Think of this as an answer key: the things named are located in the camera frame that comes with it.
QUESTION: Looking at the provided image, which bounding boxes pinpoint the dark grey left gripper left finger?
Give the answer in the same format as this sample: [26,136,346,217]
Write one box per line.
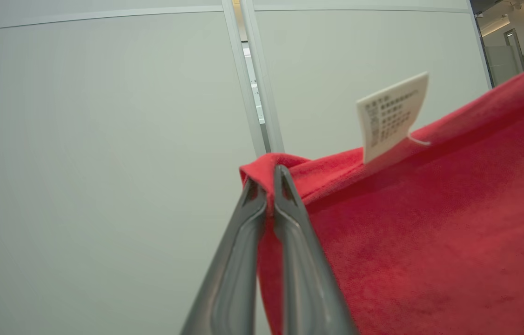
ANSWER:
[181,177,268,335]

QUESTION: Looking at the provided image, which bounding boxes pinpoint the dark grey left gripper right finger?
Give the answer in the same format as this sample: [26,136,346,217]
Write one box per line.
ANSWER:
[273,164,358,335]

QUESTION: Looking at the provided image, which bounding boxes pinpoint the red shorts with white trim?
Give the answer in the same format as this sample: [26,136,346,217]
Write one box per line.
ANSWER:
[239,60,524,335]

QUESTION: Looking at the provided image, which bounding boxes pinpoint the white garment care label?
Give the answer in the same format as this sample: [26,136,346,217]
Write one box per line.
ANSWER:
[356,72,431,165]

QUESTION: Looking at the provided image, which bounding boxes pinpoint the grey partition post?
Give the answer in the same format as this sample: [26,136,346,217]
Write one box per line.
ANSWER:
[221,0,286,160]

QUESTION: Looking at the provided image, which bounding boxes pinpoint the dark door frame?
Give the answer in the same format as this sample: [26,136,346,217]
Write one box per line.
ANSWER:
[469,0,496,90]

